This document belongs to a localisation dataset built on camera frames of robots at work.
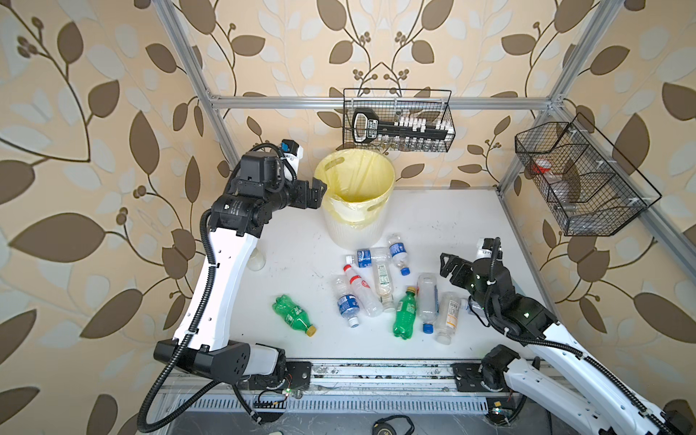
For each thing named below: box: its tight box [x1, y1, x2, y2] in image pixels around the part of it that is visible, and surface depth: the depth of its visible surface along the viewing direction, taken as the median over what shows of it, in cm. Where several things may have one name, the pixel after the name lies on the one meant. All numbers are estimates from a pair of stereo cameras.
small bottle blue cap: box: [387, 233, 411, 277], surface depth 98 cm
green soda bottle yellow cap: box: [271, 294, 318, 338], surface depth 83 cm
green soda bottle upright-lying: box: [393, 286, 417, 340], surface depth 84 cm
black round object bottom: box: [371, 415, 416, 435], surface depth 67 cm
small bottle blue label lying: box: [345, 248, 393, 268], surface depth 96 cm
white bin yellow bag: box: [314, 147, 397, 252], surface depth 94 cm
